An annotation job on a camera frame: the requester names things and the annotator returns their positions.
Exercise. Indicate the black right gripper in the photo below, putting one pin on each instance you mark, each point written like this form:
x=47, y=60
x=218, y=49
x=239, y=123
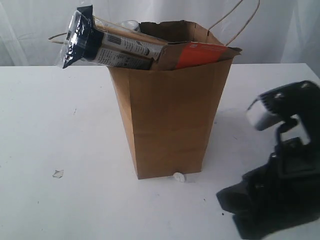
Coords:
x=281, y=194

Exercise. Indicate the white marshmallow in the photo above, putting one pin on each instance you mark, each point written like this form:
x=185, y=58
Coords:
x=180, y=177

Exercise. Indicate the brown pouch orange label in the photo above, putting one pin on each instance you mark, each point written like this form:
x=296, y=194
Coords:
x=176, y=56

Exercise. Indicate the dark can silver lid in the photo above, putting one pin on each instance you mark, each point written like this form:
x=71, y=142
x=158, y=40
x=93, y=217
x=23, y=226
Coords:
x=130, y=24

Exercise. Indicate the blue noodle packet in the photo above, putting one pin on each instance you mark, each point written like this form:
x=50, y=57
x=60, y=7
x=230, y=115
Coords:
x=92, y=39

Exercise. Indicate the brown paper bag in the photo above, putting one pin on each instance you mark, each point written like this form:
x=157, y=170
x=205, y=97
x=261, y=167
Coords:
x=168, y=115

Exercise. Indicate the torn clear tape scrap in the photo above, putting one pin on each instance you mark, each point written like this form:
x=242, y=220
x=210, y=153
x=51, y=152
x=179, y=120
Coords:
x=58, y=174

